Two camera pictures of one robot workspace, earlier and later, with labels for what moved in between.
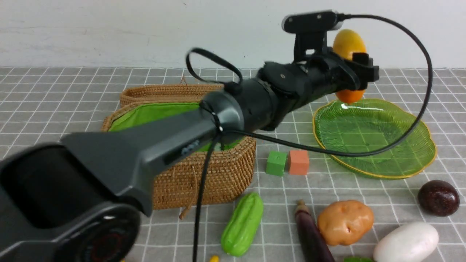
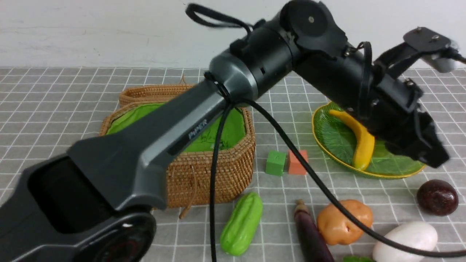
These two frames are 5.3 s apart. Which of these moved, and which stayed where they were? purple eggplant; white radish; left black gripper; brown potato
Moved: left black gripper
Stayed: purple eggplant; brown potato; white radish
